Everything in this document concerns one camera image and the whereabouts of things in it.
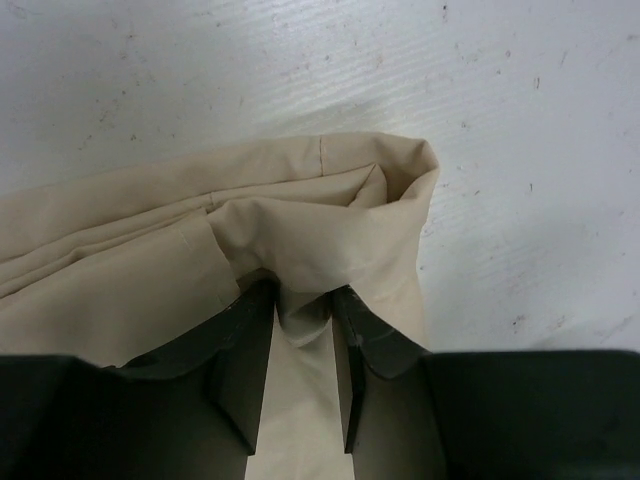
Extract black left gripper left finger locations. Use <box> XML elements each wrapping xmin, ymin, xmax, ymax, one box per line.
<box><xmin>119</xmin><ymin>280</ymin><xmax>278</xmax><ymax>455</ymax></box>

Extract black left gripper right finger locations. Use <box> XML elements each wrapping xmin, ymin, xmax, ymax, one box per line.
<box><xmin>329</xmin><ymin>286</ymin><xmax>428</xmax><ymax>454</ymax></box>

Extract beige trousers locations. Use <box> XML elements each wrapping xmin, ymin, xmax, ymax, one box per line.
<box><xmin>1</xmin><ymin>133</ymin><xmax>439</xmax><ymax>479</ymax></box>

